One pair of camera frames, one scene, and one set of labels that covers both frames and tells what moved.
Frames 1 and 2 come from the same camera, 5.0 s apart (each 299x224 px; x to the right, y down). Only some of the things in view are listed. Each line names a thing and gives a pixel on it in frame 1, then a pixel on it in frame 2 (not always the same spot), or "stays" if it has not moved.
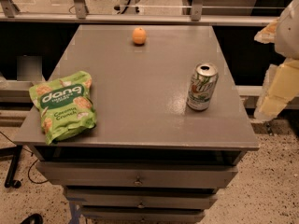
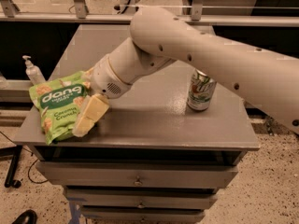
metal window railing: (8, 12) stays
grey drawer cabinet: (150, 159) stays
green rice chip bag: (65, 106) stays
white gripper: (288, 35) to (105, 77)
